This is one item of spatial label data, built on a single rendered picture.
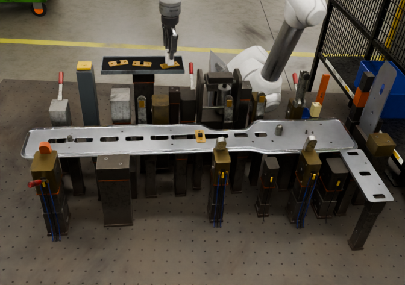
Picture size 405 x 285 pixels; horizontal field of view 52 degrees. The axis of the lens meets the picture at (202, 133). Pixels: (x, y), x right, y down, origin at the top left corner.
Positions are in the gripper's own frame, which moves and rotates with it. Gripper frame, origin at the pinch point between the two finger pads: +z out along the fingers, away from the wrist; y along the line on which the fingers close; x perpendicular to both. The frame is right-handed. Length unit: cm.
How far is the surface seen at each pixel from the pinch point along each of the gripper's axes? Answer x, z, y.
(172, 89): -3.1, 10.1, 10.4
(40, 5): -18, 104, -356
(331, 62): 94, 17, 6
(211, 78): 10.8, 1.4, 20.7
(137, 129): -23.0, 20.1, 20.0
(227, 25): 187, 119, -263
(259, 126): 27, 20, 37
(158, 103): -11.7, 12.1, 15.7
